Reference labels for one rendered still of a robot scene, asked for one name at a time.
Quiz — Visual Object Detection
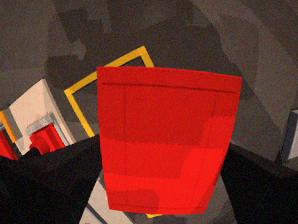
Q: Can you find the cream flat base plate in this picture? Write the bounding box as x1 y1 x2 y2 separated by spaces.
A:
0 79 136 224

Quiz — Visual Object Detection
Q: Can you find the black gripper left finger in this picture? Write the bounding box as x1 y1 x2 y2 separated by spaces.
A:
0 135 102 224

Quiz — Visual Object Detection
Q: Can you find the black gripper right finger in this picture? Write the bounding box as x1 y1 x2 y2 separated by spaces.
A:
221 143 298 224

